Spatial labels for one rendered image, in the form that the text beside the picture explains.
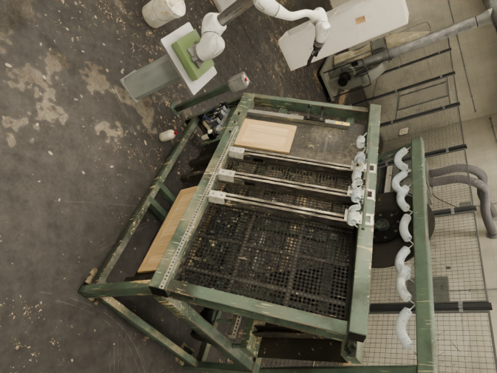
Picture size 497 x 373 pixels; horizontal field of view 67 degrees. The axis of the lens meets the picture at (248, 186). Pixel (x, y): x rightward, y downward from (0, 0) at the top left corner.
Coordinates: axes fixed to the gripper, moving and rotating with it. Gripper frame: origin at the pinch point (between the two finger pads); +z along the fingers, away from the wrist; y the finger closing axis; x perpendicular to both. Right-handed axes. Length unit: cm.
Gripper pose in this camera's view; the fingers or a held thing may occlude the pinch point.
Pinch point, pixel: (311, 60)
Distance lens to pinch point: 355.5
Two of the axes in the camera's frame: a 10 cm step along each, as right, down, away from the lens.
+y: -5.4, 7.6, -3.6
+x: 8.4, 5.4, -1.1
